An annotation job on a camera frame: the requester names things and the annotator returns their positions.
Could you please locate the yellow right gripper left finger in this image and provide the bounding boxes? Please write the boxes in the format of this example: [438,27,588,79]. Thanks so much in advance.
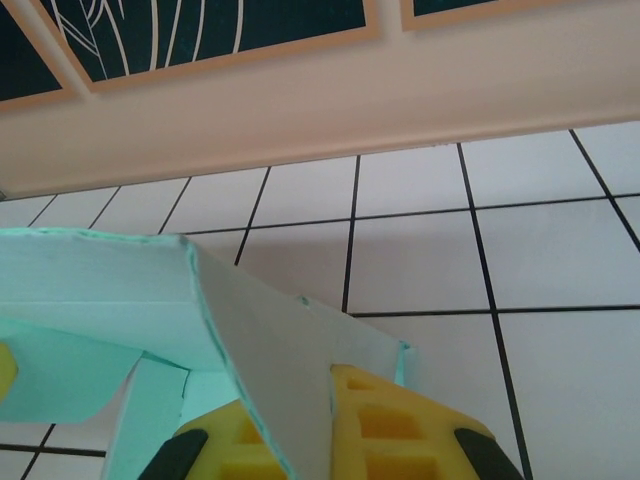
[143,401,287,480]

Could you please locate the wall panel orange circle leaves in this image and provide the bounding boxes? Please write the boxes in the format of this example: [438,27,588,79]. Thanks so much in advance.
[27,0,384,95]

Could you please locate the wall panel with gold oval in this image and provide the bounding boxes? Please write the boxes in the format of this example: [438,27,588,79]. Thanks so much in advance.
[0,0,81,114]

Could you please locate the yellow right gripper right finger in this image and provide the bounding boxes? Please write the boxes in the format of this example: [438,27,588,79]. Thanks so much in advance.
[327,363,534,480]

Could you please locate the teal paper box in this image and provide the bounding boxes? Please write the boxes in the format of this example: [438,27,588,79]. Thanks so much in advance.
[0,227,416,480]

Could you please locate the wall panel with flowers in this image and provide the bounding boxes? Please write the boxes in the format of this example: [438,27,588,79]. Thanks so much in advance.
[398,0,640,32]

